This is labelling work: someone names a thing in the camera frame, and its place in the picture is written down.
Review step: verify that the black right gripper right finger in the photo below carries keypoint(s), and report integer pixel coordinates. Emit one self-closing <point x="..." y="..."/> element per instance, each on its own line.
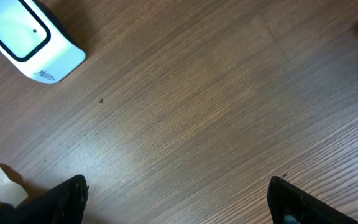
<point x="289" y="204"/>

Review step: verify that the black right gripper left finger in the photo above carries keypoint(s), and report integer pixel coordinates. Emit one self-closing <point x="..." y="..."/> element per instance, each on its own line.
<point x="63" y="204"/>

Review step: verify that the white barcode scanner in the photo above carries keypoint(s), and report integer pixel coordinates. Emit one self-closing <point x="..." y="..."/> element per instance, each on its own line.
<point x="35" y="42"/>

